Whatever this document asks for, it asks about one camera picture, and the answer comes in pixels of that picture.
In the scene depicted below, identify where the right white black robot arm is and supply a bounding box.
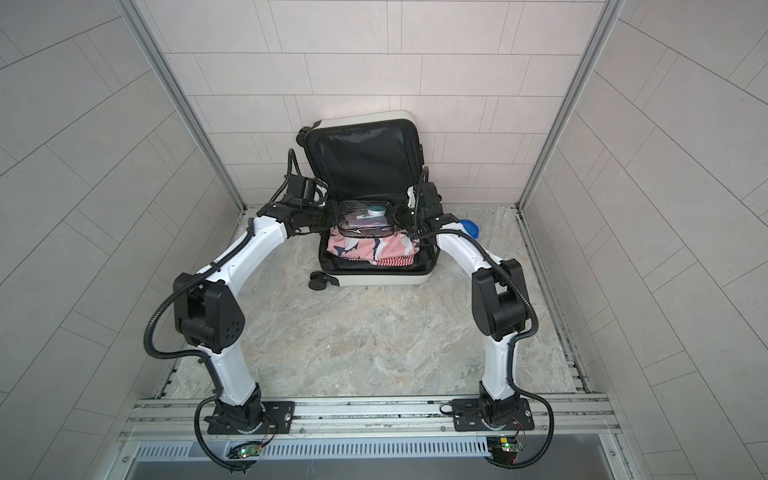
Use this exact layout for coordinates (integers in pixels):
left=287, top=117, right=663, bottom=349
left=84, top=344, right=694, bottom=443
left=408, top=178, right=533, bottom=430

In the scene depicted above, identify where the aluminium corner post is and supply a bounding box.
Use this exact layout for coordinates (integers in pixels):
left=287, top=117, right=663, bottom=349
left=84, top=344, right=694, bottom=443
left=517, top=0, right=624, bottom=212
left=115, top=0, right=246, bottom=212

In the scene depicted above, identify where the aluminium mounting rail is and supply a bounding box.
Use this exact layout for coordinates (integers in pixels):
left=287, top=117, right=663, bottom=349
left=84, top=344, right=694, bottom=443
left=118, top=394, right=621, bottom=441

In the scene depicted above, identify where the right black corrugated cable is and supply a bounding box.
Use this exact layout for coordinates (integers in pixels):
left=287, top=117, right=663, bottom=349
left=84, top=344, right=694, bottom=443
left=416, top=166, right=556, bottom=470

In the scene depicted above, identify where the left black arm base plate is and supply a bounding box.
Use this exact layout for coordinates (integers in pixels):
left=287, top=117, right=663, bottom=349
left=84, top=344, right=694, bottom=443
left=204, top=400, right=295, bottom=435

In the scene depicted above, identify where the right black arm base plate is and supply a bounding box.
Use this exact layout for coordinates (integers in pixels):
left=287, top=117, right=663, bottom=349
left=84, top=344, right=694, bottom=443
left=445, top=395, right=535, bottom=432

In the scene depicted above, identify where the pink whale print garment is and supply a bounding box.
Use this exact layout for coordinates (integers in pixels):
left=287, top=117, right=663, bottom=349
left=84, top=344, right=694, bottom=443
left=327, top=229, right=420, bottom=265

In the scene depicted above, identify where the red white striped garment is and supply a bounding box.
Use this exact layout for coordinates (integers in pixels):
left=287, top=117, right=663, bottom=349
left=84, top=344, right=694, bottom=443
left=370, top=254, right=415, bottom=268

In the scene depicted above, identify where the green circuit board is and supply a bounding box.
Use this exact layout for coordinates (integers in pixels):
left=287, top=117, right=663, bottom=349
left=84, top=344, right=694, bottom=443
left=486, top=437, right=526, bottom=466
left=227, top=442, right=263, bottom=460

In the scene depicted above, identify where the right green circuit board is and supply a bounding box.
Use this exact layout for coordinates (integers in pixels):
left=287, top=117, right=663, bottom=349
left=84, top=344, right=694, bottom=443
left=486, top=437, right=526, bottom=466

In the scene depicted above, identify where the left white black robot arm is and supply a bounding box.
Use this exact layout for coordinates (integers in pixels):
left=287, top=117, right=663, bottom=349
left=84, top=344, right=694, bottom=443
left=173, top=174, right=328, bottom=433

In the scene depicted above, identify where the clear toiletry pouch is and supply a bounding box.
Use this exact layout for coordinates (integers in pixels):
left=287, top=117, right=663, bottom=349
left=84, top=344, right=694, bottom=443
left=336, top=200, right=395, bottom=238

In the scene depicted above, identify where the left green circuit board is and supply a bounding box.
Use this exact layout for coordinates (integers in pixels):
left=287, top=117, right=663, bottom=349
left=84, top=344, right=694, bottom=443
left=227, top=442, right=263, bottom=460

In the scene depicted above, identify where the left black corrugated cable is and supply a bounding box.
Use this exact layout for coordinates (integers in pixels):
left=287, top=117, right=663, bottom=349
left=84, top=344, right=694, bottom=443
left=142, top=148, right=301, bottom=473

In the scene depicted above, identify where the left aluminium corner post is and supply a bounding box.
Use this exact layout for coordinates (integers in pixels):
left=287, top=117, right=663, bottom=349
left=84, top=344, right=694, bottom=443
left=115, top=0, right=246, bottom=212

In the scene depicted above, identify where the right aluminium corner post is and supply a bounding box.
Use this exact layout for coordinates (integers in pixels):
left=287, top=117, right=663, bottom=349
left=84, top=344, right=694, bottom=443
left=517, top=0, right=624, bottom=212

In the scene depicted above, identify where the black corrugated cable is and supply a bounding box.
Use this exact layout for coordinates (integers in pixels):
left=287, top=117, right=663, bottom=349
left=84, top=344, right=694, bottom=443
left=142, top=148, right=301, bottom=473
left=416, top=166, right=556, bottom=470

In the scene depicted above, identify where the blue lid plastic jar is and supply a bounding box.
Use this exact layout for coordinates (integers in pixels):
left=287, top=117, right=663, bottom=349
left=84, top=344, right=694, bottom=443
left=460, top=219, right=480, bottom=239

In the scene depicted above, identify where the white ventilation grille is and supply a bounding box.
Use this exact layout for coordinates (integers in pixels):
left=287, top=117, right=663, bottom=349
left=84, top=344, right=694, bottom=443
left=135, top=436, right=490, bottom=462

